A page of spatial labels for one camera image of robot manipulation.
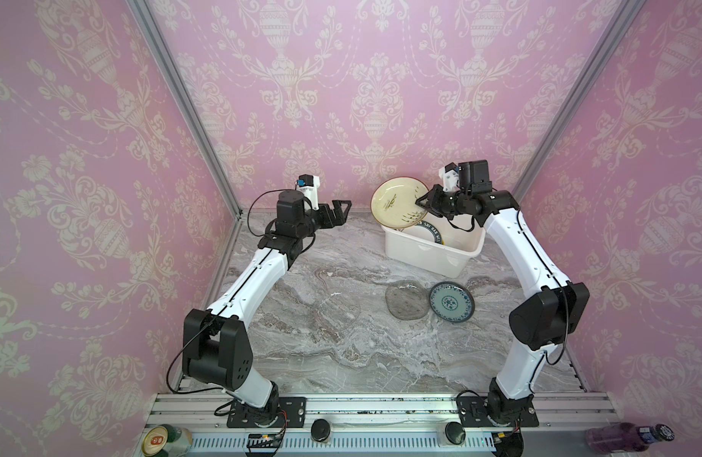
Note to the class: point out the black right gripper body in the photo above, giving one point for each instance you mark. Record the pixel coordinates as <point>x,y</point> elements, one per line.
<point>452,204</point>

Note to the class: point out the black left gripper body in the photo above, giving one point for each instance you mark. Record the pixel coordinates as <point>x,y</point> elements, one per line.
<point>321,218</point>

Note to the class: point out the white plate green lettered rim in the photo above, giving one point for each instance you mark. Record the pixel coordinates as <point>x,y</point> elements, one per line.
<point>425,231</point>

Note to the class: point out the cream plate with leaf motif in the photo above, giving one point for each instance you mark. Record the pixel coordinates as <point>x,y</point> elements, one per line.
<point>394,203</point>

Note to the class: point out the small blue patterned plate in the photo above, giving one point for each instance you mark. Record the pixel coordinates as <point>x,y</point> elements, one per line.
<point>452,302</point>

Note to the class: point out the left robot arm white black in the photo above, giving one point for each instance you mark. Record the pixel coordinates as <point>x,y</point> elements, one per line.
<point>216,349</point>

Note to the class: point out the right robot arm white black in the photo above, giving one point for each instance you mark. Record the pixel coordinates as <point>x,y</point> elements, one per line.
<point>552,305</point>

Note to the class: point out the white plastic bin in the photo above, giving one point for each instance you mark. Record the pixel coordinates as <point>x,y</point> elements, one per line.
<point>463,240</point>

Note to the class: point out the black knob left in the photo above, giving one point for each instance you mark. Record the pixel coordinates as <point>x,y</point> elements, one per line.
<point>321,430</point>

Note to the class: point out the black knob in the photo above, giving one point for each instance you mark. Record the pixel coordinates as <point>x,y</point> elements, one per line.
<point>321,430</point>
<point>453,434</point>

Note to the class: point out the black knob right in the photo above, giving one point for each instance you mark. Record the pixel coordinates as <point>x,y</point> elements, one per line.
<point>453,434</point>

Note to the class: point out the green can with red logo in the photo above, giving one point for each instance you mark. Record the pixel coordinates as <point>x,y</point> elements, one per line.
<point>166,441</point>

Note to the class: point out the purple drink bottle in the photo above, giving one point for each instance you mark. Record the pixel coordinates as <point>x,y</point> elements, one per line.
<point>627,437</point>

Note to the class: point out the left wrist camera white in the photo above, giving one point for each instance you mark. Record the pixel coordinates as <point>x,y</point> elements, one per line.
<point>308,185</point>

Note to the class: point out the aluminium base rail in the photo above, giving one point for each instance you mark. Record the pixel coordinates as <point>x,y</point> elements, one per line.
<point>402,424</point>

